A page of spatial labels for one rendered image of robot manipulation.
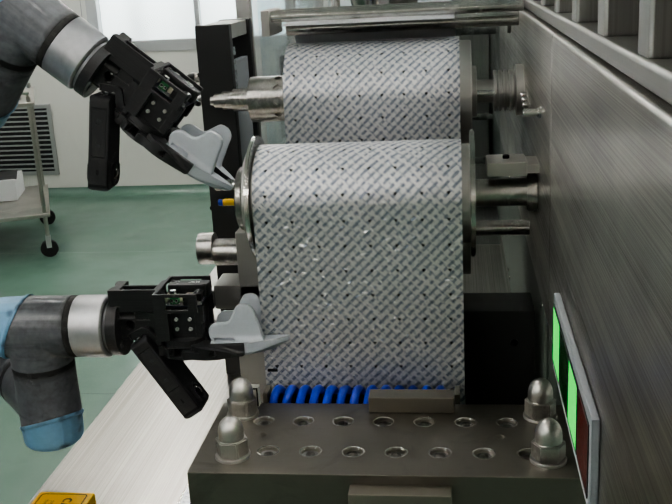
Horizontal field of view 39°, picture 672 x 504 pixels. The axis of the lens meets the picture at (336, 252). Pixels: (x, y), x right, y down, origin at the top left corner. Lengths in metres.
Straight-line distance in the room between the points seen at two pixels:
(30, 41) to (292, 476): 0.56
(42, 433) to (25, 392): 0.06
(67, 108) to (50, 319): 6.07
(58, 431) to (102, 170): 0.32
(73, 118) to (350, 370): 6.17
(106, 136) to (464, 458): 0.54
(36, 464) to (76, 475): 2.05
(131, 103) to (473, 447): 0.53
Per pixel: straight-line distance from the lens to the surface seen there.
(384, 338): 1.11
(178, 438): 1.35
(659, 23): 0.52
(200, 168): 1.11
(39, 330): 1.17
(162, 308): 1.11
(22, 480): 3.27
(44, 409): 1.21
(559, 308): 0.84
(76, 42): 1.13
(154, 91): 1.10
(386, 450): 1.00
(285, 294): 1.10
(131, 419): 1.42
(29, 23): 1.15
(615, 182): 0.57
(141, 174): 7.11
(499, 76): 1.33
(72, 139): 7.24
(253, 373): 1.24
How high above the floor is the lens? 1.51
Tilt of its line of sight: 17 degrees down
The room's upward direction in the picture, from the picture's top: 3 degrees counter-clockwise
